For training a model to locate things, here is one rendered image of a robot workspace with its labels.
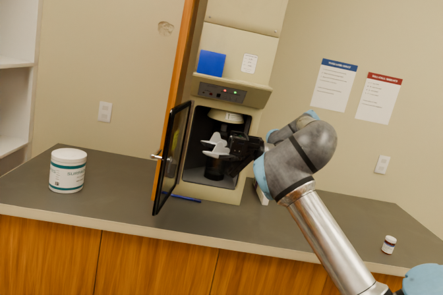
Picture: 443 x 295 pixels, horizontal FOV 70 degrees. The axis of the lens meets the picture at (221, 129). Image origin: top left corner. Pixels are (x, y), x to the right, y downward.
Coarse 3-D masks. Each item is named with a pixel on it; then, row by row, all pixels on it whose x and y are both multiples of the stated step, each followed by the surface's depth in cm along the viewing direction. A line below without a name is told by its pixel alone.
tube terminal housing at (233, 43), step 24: (216, 24) 128; (216, 48) 130; (240, 48) 131; (264, 48) 131; (240, 72) 133; (264, 72) 134; (192, 96) 135; (192, 192) 145; (216, 192) 145; (240, 192) 146
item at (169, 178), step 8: (184, 112) 124; (168, 120) 104; (176, 120) 113; (184, 120) 127; (168, 128) 105; (176, 128) 116; (184, 128) 131; (176, 136) 119; (176, 144) 123; (168, 152) 112; (176, 152) 126; (176, 160) 130; (160, 168) 108; (176, 168) 134; (160, 176) 109; (168, 176) 122; (168, 184) 125; (168, 192) 129; (160, 200) 117
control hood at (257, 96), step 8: (192, 80) 124; (200, 80) 124; (208, 80) 123; (216, 80) 122; (224, 80) 122; (232, 80) 123; (240, 80) 130; (192, 88) 128; (240, 88) 125; (248, 88) 124; (256, 88) 124; (264, 88) 124; (272, 88) 124; (200, 96) 132; (248, 96) 128; (256, 96) 128; (264, 96) 127; (240, 104) 134; (248, 104) 133; (256, 104) 132; (264, 104) 132
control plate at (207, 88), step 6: (204, 84) 125; (210, 84) 125; (198, 90) 129; (204, 90) 128; (210, 90) 128; (216, 90) 127; (222, 90) 127; (228, 90) 127; (234, 90) 126; (240, 90) 126; (210, 96) 131; (222, 96) 130; (228, 96) 130; (234, 96) 129; (240, 96) 129; (240, 102) 132
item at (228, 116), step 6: (210, 114) 143; (216, 114) 141; (222, 114) 140; (228, 114) 140; (234, 114) 141; (240, 114) 143; (222, 120) 139; (228, 120) 139; (234, 120) 140; (240, 120) 143
